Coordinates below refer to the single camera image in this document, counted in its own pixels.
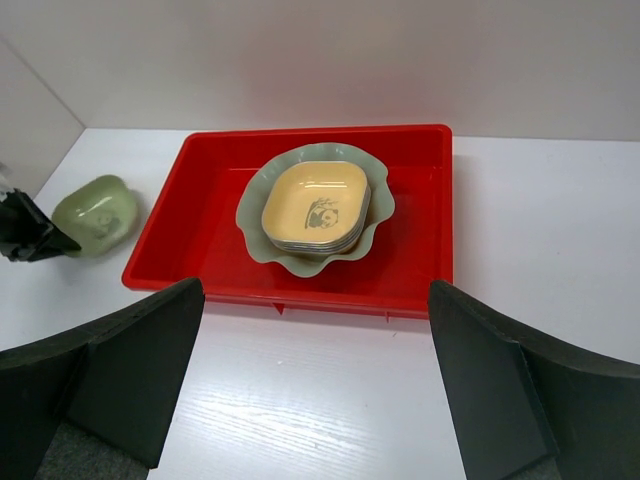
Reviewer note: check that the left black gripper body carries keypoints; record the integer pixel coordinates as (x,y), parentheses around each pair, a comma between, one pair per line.
(13,208)

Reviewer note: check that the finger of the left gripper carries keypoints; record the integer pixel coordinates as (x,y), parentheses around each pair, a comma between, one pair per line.
(42,237)

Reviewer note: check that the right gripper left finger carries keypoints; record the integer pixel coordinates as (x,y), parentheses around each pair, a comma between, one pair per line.
(97,401)

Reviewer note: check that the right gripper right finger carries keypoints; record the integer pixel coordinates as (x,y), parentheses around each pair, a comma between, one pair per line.
(526,405)

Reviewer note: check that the green panda plate back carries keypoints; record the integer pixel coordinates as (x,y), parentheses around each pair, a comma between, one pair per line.
(98,216)

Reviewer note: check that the large green scalloped bowl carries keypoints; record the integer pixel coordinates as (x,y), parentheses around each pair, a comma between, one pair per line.
(306,260)

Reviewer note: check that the yellow panda plate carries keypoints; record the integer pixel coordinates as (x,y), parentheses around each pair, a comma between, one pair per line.
(316,202)

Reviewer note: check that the red plastic bin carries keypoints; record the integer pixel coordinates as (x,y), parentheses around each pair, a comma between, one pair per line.
(192,232)

